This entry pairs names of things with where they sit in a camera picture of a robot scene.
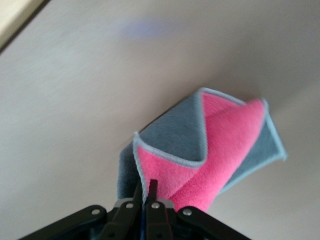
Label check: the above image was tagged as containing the wooden cutting board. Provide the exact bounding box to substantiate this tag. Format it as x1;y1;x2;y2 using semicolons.
0;0;48;53

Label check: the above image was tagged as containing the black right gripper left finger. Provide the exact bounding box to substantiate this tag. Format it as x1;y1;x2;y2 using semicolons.
19;179;144;240

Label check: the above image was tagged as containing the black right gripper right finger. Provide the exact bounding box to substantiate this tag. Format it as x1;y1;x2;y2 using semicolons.
145;179;253;240

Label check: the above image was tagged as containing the pink and grey cloth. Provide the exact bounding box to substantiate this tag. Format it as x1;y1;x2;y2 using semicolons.
117;86;288;213

